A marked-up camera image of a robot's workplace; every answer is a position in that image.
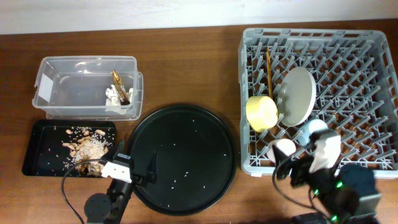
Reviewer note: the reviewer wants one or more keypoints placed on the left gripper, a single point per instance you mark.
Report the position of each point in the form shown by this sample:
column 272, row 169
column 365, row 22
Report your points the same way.
column 142, row 180

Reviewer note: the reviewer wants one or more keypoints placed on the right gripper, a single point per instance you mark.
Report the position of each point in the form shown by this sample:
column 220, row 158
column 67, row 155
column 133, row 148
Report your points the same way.
column 300, row 167

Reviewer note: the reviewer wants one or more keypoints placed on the pink cup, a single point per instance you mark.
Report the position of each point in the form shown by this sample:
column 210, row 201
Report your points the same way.
column 286, row 146

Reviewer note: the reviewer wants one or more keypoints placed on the blue cup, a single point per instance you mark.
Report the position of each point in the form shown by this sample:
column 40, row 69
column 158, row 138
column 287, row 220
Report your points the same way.
column 309, row 128

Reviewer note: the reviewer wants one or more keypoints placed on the yellow bowl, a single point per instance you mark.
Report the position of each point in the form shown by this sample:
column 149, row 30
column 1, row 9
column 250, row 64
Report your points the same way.
column 261, row 112

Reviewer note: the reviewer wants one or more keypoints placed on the grey plate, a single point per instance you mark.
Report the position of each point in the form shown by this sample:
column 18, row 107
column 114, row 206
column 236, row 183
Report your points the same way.
column 298, row 93

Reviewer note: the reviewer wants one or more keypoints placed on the food scraps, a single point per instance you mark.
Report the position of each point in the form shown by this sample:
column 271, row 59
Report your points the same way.
column 77, row 148

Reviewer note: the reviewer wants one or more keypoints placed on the white tissue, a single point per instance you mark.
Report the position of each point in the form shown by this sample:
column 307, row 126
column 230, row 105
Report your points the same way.
column 113, row 102

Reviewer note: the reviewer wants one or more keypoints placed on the gold snack wrapper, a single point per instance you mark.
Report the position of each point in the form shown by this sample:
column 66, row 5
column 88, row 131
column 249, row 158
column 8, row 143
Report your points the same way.
column 119, row 85

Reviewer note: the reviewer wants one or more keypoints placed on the wooden chopstick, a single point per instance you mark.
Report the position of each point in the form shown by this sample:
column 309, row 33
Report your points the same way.
column 268, row 71
column 270, row 74

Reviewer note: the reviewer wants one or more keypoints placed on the left arm round base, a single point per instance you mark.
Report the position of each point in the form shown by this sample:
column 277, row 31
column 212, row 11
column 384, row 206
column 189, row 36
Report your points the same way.
column 97, row 208

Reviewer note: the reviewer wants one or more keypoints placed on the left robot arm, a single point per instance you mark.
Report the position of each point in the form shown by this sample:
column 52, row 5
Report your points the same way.
column 119, row 192

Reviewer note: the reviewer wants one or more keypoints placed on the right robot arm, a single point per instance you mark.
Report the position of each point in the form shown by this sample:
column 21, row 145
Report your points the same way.
column 336, row 194

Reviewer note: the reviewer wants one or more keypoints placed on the grey dishwasher rack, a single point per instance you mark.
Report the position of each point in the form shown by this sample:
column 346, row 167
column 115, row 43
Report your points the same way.
column 355, row 79

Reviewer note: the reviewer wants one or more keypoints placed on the round black serving tray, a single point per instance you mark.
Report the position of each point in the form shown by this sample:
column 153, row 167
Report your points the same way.
column 196, row 159

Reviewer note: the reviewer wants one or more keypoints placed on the black rectangular tray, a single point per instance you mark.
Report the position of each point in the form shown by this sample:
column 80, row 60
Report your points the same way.
column 32, row 165

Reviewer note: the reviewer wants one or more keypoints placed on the clear plastic bin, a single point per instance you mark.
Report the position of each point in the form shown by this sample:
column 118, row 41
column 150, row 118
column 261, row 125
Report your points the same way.
column 74, row 87

